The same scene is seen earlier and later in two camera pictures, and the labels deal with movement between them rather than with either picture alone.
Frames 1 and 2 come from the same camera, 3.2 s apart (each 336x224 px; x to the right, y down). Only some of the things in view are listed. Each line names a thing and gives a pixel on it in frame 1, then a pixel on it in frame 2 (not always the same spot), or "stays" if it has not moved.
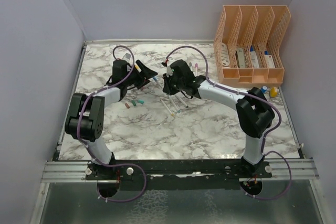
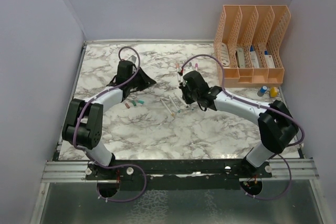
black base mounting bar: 180,171 stays
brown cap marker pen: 171,114 stays
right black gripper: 167,89 → 184,87
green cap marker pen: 178,110 stays
